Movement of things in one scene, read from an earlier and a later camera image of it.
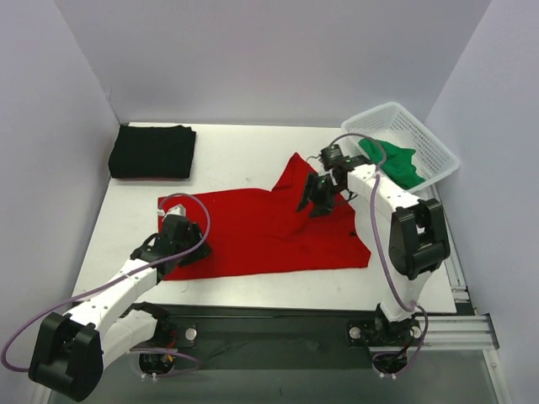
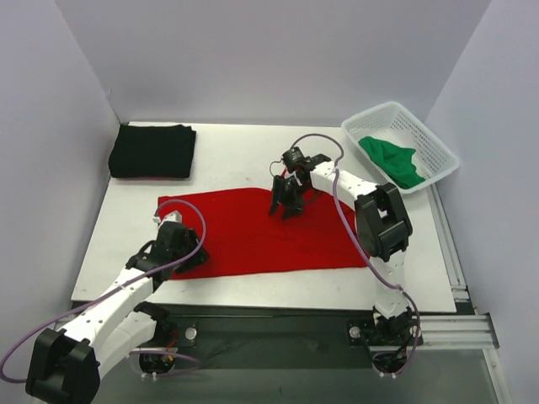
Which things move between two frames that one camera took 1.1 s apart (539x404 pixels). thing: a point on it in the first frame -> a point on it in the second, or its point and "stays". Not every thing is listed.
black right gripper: x=318 y=192 -> x=285 y=190
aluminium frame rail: x=461 y=332 stays
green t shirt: x=397 y=163 stays
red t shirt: x=262 y=230 stays
